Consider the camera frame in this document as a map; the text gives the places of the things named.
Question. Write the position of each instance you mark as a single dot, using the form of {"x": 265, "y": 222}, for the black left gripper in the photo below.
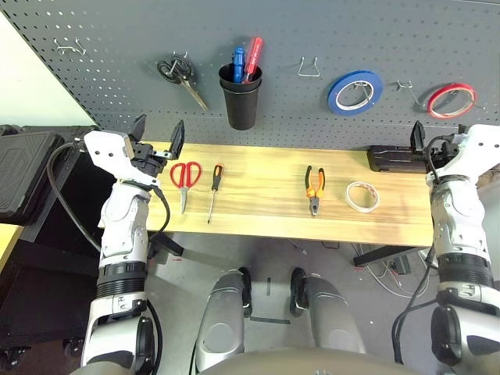
{"x": 146, "y": 156}

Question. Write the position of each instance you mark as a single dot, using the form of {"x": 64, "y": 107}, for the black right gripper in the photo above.
{"x": 445, "y": 150}

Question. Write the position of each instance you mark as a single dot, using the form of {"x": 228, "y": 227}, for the black orange screwdriver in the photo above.
{"x": 217, "y": 176}

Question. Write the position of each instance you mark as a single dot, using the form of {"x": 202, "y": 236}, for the white tape roll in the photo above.
{"x": 362, "y": 209}

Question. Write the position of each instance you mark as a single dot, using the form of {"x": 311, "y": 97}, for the orange black pliers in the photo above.
{"x": 314, "y": 203}

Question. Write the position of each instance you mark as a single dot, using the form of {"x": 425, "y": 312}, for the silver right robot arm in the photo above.
{"x": 457, "y": 218}

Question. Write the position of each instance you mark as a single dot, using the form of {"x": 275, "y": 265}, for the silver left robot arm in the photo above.
{"x": 125, "y": 218}

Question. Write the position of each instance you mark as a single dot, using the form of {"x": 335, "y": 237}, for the grey perforated pegboard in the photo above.
{"x": 117, "y": 31}

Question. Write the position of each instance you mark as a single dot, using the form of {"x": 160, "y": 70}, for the red tape roll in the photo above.
{"x": 449, "y": 89}

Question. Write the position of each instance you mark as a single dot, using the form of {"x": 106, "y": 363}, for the small black tool case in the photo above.
{"x": 390, "y": 158}

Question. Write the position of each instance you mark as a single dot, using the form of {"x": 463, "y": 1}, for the metal peg hook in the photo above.
{"x": 408, "y": 88}
{"x": 174, "y": 66}
{"x": 367, "y": 91}

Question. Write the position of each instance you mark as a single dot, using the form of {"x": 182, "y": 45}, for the brown side bench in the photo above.
{"x": 490, "y": 177}

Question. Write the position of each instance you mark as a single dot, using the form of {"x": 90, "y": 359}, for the black plastic cup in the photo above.
{"x": 242, "y": 113}
{"x": 226, "y": 84}

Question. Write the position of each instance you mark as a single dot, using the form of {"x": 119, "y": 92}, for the blue tape roll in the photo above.
{"x": 353, "y": 74}

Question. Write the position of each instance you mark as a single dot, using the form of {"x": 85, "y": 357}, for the large black carry case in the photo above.
{"x": 27, "y": 172}

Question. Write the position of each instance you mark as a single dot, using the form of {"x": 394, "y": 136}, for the black power adapter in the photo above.
{"x": 401, "y": 265}

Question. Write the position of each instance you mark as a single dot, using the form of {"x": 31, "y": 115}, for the black cabinet on casters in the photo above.
{"x": 47, "y": 281}

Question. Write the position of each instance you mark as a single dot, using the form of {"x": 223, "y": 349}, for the yellow panel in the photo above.
{"x": 8, "y": 242}

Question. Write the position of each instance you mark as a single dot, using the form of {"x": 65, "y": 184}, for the short black floor tape strip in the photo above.
{"x": 269, "y": 286}

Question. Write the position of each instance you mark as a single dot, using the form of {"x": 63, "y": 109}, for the silver left robot leg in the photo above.
{"x": 222, "y": 312}

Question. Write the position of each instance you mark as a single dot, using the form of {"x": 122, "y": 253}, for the silver robot leg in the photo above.
{"x": 222, "y": 312}
{"x": 332, "y": 312}

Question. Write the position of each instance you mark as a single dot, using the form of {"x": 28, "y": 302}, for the silver right robot leg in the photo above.
{"x": 332, "y": 312}

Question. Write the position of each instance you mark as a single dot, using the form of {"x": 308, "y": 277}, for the long black floor tape strip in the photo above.
{"x": 269, "y": 320}

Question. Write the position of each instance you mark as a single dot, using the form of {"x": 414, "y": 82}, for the grey robot torso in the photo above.
{"x": 273, "y": 363}

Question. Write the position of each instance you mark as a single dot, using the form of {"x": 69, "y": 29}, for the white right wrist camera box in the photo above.
{"x": 480, "y": 148}

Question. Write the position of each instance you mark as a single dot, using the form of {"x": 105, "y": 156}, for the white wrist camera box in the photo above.
{"x": 105, "y": 150}
{"x": 480, "y": 148}

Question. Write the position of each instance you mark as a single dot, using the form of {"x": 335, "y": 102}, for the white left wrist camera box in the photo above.
{"x": 105, "y": 150}

